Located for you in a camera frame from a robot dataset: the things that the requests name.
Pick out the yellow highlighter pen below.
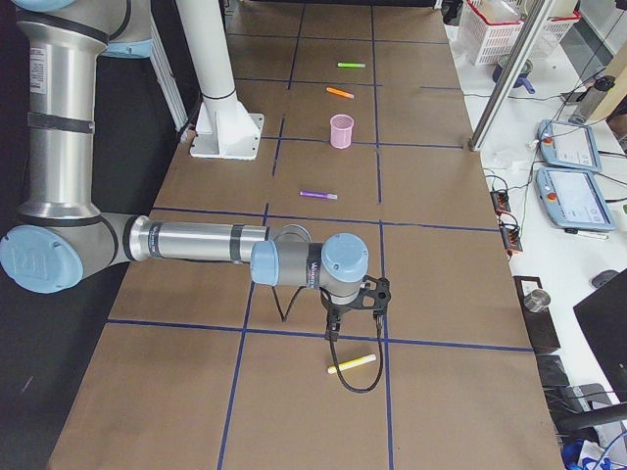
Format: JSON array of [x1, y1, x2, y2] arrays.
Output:
[[327, 353, 377, 374]]

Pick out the pink mesh pen holder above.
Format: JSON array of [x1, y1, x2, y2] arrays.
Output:
[[329, 114, 355, 150]]

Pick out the green highlighter pen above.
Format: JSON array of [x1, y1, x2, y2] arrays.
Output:
[[337, 62, 366, 70]]

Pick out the blue saucepan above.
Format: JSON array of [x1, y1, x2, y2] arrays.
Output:
[[492, 54, 537, 94]]

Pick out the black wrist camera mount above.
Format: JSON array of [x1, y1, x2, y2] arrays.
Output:
[[362, 275, 391, 315]]

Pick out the aluminium frame post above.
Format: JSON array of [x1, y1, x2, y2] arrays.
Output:
[[468, 0, 555, 152]]

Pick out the blue teach pendant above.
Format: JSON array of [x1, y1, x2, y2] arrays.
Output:
[[537, 119, 602, 173], [535, 167, 615, 232]]

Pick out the far blue teach pendant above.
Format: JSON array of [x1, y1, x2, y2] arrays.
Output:
[[537, 119, 602, 173]]

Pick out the white pillar with base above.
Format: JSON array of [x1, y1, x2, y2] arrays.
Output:
[[176, 0, 265, 161]]

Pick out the white plastic basket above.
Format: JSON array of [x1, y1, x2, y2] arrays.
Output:
[[458, 1, 581, 66]]

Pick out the near blue teach pendant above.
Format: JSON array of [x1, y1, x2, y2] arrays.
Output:
[[535, 167, 615, 232]]

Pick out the orange highlighter pen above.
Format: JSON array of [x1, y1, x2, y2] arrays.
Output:
[[325, 86, 355, 100]]

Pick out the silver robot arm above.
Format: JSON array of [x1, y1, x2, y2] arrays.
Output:
[[1, 1, 374, 341]]

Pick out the purple highlighter pen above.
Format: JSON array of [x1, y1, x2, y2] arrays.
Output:
[[299, 190, 338, 201]]

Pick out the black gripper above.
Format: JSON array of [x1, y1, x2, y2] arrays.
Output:
[[319, 289, 362, 341]]

